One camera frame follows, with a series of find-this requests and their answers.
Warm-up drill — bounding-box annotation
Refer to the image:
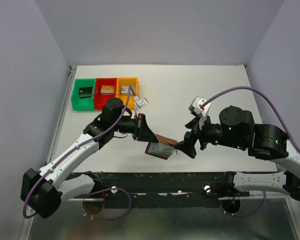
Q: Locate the brown leather card holder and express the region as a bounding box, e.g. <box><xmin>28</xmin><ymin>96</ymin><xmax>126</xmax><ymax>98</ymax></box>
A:
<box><xmin>144</xmin><ymin>134</ymin><xmax>178</xmax><ymax>160</ymax></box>

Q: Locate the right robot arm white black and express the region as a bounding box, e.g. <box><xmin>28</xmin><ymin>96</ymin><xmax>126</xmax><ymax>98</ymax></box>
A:
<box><xmin>173</xmin><ymin>105</ymin><xmax>300</xmax><ymax>202</ymax></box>

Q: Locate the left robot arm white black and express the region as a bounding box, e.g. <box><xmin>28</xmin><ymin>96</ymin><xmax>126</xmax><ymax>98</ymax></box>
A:
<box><xmin>20</xmin><ymin>96</ymin><xmax>158</xmax><ymax>219</ymax></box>

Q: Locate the silver card in yellow bin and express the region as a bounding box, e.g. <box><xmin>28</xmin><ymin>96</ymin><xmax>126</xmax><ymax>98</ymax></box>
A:
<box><xmin>120</xmin><ymin>85</ymin><xmax>136</xmax><ymax>96</ymax></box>

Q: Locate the gold card in red bin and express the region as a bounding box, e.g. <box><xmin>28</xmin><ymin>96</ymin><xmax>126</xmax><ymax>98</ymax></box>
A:
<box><xmin>100</xmin><ymin>85</ymin><xmax>115</xmax><ymax>96</ymax></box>

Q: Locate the black card in green bin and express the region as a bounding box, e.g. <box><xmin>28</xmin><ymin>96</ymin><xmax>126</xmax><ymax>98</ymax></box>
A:
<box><xmin>78</xmin><ymin>86</ymin><xmax>93</xmax><ymax>99</ymax></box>

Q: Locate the yellow plastic bin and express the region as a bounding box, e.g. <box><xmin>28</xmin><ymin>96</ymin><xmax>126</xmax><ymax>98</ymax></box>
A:
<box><xmin>115</xmin><ymin>77</ymin><xmax>139</xmax><ymax>105</ymax></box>

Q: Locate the red plastic bin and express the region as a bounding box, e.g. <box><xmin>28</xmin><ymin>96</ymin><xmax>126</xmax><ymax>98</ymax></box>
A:
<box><xmin>93</xmin><ymin>78</ymin><xmax>117</xmax><ymax>110</ymax></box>

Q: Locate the green plastic bin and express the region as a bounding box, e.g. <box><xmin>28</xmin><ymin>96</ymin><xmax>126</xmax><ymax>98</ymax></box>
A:
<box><xmin>71</xmin><ymin>78</ymin><xmax>96</xmax><ymax>111</ymax></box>

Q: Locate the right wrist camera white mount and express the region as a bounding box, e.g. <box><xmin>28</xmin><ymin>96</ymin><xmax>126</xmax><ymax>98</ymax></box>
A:
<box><xmin>188</xmin><ymin>96</ymin><xmax>211</xmax><ymax>130</ymax></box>

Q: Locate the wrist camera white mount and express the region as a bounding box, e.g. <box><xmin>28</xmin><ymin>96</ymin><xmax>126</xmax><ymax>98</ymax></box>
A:
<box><xmin>134</xmin><ymin>96</ymin><xmax>149</xmax><ymax>115</ymax></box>
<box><xmin>188</xmin><ymin>96</ymin><xmax>211</xmax><ymax>130</ymax></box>

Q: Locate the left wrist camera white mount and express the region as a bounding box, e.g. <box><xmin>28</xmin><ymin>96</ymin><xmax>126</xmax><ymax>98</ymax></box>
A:
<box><xmin>134</xmin><ymin>96</ymin><xmax>149</xmax><ymax>115</ymax></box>

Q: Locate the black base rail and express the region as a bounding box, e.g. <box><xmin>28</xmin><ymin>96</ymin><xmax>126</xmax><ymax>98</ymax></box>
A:
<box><xmin>80</xmin><ymin>171</ymin><xmax>252</xmax><ymax>209</ymax></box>

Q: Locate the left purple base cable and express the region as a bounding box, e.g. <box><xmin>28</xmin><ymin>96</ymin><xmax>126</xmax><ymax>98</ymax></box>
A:
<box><xmin>83</xmin><ymin>188</ymin><xmax>133</xmax><ymax>221</ymax></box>

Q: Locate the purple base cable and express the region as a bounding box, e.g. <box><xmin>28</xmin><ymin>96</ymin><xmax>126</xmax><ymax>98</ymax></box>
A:
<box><xmin>219</xmin><ymin>191</ymin><xmax>267</xmax><ymax>218</ymax></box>
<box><xmin>83</xmin><ymin>188</ymin><xmax>133</xmax><ymax>221</ymax></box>

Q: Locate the left aluminium side rail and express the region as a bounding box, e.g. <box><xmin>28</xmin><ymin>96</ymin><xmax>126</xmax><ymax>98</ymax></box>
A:
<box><xmin>45</xmin><ymin>65</ymin><xmax>77</xmax><ymax>165</ymax></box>

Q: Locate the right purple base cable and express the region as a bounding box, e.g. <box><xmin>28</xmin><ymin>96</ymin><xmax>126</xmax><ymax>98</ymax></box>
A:
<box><xmin>219</xmin><ymin>191</ymin><xmax>267</xmax><ymax>218</ymax></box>

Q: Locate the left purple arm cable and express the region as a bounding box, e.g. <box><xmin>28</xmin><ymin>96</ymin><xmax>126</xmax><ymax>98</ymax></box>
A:
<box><xmin>22</xmin><ymin>85</ymin><xmax>140</xmax><ymax>220</ymax></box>

